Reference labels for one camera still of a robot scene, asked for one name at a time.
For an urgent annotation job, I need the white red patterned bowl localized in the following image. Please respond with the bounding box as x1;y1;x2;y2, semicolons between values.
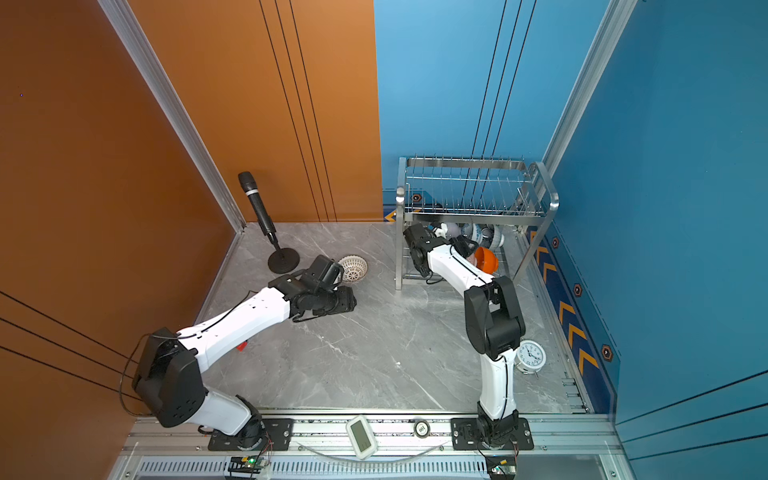
339;255;368;283

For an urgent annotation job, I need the white analog alarm clock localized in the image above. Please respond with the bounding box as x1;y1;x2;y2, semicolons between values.
515;340;547;375

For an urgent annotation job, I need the right circuit board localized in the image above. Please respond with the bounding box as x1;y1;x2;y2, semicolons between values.
485;457;517;480

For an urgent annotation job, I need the dark flower-shaped bowl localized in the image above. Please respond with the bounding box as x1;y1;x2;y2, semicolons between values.
490;225;505;250

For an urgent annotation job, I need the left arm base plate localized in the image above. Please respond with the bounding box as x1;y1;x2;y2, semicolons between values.
207;417;294;453

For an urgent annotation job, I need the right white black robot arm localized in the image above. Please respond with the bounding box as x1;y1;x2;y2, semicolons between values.
403;223;533;450

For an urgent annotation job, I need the white cable on rail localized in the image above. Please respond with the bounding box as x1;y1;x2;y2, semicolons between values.
293;442;457;466

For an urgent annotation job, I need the circuit board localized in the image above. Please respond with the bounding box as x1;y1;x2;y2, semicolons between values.
485;457;517;480
225;456;270;479

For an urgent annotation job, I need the small round gauge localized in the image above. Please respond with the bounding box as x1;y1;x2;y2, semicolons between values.
414;420;431;439

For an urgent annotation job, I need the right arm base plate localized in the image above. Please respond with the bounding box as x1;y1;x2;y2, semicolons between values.
450;416;534;451

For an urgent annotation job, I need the black microphone on stand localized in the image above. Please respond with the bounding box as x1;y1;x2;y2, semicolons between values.
238;171;300;274

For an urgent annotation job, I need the orange bowl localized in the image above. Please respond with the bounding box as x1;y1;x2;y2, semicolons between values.
473;247;499;274

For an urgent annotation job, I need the steel two-tier dish rack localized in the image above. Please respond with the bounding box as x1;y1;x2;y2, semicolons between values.
394;156;560;290

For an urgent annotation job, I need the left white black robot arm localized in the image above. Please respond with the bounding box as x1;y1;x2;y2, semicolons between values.
132;255;356;451

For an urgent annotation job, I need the left circuit board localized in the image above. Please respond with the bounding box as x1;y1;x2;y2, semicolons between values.
225;456;270;479

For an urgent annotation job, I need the white digital timer display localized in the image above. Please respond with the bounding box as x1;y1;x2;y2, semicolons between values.
345;415;378;460

